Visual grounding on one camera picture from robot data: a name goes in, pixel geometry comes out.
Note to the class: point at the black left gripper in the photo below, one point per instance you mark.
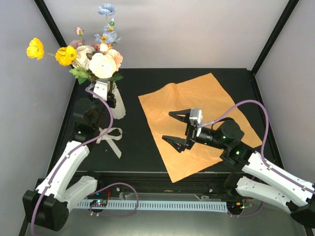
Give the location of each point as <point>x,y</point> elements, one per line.
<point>111,99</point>

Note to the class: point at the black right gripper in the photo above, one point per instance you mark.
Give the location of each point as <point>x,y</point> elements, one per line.
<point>191,139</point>

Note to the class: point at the white ribbed vase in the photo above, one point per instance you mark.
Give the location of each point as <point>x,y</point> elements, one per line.
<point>119,111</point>

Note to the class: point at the cream printed ribbon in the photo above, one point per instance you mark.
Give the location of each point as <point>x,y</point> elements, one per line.
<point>110,139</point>

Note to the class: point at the orange wrapping paper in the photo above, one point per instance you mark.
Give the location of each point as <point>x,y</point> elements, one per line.
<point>203,92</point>

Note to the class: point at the peach rose flower stem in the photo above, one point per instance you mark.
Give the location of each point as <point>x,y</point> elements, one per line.
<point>105,62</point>

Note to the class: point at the white peony flower stem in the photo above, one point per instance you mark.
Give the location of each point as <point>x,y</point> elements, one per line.
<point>82,61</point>

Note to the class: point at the yellow poppy flower stem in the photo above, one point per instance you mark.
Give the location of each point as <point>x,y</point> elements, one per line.
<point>65,56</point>

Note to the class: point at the blue poppy flower stem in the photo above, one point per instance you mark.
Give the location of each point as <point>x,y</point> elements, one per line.
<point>109,35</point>

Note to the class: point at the pink rose flower stem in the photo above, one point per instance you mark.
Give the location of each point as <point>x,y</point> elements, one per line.
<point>78,41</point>

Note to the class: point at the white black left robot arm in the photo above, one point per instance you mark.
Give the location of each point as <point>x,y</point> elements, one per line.
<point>50,204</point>

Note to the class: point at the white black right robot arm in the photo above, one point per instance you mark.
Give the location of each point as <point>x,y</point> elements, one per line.
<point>254,176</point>

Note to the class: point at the right small circuit board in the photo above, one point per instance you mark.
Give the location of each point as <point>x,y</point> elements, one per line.
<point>236,205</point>

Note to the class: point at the small circuit board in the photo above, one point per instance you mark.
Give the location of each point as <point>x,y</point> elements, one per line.
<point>236,205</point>
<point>98,203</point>

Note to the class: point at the left small circuit board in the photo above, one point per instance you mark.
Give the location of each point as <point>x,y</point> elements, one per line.
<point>98,203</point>

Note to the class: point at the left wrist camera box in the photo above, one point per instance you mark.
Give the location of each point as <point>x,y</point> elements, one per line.
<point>101,88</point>

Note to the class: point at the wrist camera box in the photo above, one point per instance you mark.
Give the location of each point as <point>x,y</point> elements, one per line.
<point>101,88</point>
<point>195,117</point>

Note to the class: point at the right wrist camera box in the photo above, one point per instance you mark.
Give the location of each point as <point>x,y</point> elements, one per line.
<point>195,117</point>

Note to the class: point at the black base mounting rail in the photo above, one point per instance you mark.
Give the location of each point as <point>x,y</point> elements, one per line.
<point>162,183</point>

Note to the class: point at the light blue slotted cable duct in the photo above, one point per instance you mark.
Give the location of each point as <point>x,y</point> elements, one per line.
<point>157,205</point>

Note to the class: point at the black left frame post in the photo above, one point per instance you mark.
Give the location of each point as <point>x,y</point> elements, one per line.
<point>44,10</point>

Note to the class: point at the black frame post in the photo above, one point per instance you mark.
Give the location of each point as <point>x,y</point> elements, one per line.
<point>283,19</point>
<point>44,10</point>

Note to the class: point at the black right frame post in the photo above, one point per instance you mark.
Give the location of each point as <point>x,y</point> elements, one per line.
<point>283,19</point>

